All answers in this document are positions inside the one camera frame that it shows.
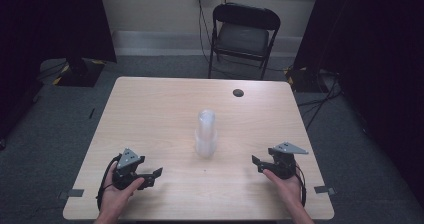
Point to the white baseboard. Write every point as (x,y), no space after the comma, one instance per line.
(160,44)

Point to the grey tape strip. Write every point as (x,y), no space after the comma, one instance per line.
(75,193)
(323,190)

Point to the black stand base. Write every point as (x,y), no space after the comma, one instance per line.
(81,74)
(305,80)

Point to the black curtain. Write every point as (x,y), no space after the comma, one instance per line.
(50,24)
(373,50)

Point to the black folding chair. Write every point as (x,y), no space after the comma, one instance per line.
(243,37)

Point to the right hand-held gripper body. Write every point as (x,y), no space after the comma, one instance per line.
(283,164)

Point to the person's right hand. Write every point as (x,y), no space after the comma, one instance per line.
(286,190)

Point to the person's left hand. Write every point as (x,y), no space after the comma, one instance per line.
(118,195)

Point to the black table grommet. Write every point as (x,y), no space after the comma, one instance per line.
(238,93)

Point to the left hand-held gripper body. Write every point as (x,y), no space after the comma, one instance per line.
(126,175)

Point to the stack of clear plastic cups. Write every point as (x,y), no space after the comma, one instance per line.
(206,135)

